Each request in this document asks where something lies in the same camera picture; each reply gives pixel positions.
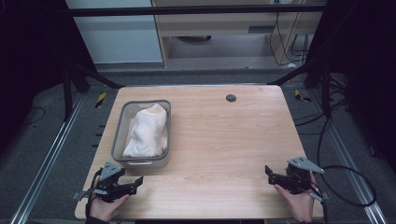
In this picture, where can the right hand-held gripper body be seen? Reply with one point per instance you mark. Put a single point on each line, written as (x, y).
(299, 179)

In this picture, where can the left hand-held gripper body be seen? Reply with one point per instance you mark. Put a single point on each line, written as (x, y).
(110, 174)

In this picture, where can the person's right hand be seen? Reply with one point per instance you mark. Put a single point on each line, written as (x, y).
(300, 205)

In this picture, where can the person's left hand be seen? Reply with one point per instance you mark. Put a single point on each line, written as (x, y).
(104, 209)

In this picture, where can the grey plastic basket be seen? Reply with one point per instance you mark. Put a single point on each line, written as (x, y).
(140, 164)

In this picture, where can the white cloth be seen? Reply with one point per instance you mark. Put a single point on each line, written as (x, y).
(148, 133)

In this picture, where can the yellow black tape strip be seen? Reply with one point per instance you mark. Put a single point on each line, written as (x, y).
(301, 97)
(100, 100)

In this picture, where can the dark round table grommet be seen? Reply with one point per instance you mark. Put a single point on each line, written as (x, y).
(231, 98)

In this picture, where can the black metal stand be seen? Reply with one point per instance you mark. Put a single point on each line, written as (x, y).
(326, 90)
(67, 93)

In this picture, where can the dark curtain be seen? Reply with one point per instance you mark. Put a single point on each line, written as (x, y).
(28, 62)
(367, 77)

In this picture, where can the white cabinet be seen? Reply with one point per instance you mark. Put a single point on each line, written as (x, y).
(118, 40)

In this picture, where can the light wooden desk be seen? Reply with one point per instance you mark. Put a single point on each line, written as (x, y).
(218, 25)

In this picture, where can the black horizontal bar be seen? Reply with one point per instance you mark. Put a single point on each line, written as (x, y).
(186, 10)

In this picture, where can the aluminium floor rail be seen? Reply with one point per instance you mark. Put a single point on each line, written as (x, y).
(344, 155)
(46, 161)

